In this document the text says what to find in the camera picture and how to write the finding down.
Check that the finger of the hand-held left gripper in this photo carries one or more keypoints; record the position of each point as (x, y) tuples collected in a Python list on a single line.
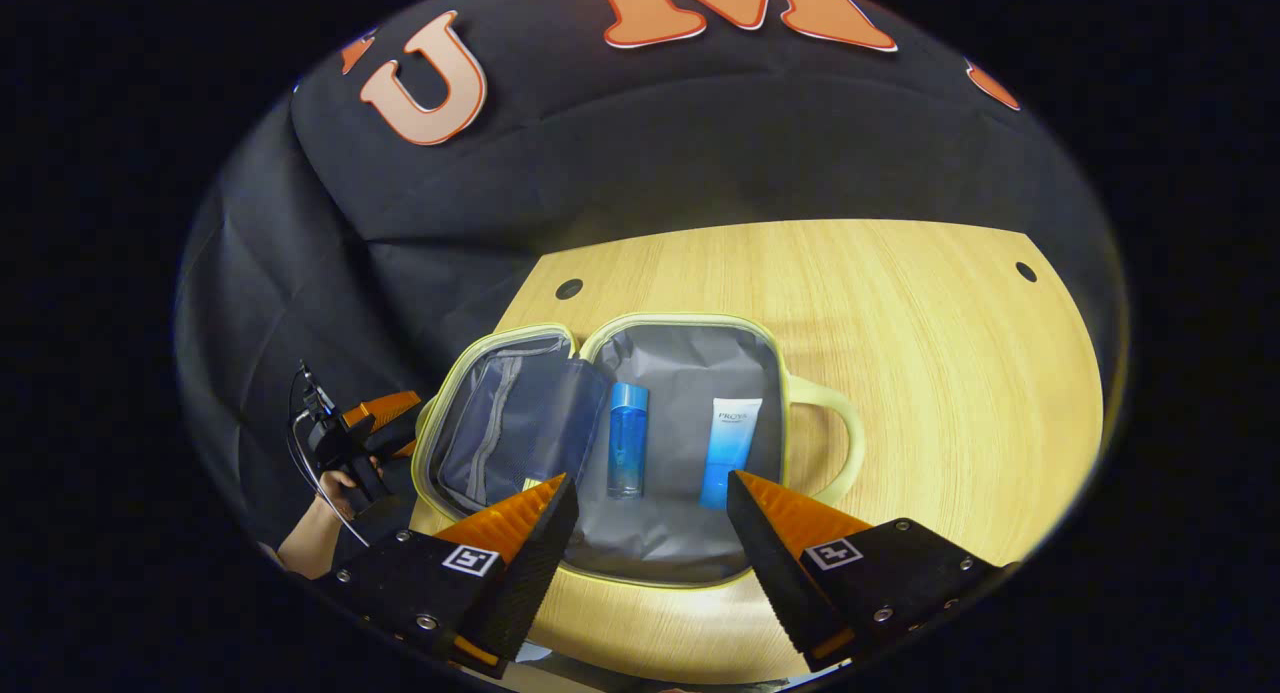
[(385, 410), (402, 447)]

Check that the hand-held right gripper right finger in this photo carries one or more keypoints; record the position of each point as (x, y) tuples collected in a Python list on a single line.
[(765, 573)]

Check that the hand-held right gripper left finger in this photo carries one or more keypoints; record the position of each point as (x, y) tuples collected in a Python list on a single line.
[(535, 583)]

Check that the pale yellow suitcase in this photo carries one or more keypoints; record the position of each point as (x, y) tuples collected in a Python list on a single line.
[(680, 543)]

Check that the blue and clear tube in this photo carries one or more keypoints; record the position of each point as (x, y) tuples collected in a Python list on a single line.
[(728, 453)]

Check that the blue skin care bottle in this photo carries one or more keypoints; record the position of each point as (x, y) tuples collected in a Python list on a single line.
[(628, 443)]

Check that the black backdrop cloth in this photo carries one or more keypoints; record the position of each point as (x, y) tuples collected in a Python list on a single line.
[(650, 143)]

